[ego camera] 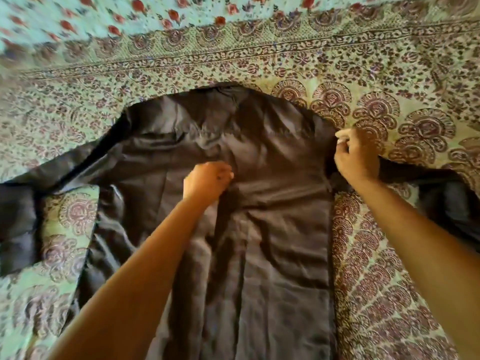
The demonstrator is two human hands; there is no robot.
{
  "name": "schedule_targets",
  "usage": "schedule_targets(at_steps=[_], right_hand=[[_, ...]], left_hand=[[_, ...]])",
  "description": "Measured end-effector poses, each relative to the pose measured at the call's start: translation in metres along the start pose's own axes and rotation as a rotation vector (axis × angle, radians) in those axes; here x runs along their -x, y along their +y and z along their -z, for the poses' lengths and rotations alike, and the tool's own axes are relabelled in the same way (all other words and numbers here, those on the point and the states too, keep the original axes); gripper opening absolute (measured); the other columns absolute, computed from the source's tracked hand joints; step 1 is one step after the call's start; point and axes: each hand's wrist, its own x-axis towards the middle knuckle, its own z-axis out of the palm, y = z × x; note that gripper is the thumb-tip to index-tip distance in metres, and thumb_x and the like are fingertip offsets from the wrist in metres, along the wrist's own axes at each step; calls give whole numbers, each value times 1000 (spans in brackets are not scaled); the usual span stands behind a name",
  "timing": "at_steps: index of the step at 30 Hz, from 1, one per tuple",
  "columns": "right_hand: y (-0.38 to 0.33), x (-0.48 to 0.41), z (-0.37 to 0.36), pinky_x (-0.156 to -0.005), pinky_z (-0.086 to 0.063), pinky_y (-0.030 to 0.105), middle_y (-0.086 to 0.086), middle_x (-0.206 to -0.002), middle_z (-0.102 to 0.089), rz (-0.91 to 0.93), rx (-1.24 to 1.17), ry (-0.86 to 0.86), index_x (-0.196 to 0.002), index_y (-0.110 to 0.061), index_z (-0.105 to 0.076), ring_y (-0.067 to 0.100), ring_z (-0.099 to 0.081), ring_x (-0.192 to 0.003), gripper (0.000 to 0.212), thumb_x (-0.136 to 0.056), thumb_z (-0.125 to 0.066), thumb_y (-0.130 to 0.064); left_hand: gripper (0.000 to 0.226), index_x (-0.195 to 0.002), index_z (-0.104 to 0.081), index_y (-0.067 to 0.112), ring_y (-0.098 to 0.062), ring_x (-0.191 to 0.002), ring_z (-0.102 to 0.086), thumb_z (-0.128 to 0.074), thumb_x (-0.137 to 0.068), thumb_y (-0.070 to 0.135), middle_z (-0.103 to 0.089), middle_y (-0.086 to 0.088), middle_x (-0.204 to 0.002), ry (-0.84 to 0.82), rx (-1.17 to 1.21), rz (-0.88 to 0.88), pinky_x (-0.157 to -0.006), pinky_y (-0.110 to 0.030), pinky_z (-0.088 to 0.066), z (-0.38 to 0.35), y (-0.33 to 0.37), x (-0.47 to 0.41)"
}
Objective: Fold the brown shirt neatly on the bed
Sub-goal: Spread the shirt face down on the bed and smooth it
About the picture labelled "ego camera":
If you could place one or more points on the person's right forearm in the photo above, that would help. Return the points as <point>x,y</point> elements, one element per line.
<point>431,258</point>

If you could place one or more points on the person's left forearm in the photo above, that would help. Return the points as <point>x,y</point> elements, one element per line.
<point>142,288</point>

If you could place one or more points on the red rose floral sheet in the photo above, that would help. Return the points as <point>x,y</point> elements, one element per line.
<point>75,14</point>

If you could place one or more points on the person's right hand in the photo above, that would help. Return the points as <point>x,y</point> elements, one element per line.
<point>360,157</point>

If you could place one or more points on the person's left hand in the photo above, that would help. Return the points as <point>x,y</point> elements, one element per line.
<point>206,181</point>

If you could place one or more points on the dark brown shirt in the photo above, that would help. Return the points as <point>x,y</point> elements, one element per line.
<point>281,221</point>

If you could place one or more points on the bed with maroon patterned cover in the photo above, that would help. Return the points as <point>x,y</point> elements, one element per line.
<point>393,82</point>

